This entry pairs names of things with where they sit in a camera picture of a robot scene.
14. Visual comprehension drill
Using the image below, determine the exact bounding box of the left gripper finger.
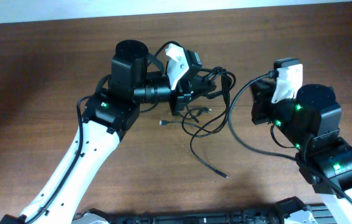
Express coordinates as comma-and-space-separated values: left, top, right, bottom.
189, 86, 216, 100
191, 75, 216, 89

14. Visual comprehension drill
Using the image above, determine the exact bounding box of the thin black cable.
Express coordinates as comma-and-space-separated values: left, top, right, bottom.
159, 106, 223, 135

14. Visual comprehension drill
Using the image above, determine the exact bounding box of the thick black cable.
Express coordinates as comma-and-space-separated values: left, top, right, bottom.
189, 66, 237, 180

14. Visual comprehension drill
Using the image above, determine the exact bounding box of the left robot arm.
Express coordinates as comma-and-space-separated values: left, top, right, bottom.
0, 40, 216, 224

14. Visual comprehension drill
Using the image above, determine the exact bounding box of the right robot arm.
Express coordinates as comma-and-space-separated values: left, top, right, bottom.
251, 81, 352, 223

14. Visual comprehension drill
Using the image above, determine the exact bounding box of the right camera cable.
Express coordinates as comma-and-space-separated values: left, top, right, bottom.
227, 70, 352, 218

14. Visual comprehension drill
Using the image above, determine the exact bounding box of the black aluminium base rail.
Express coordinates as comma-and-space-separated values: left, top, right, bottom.
72, 197, 336, 224

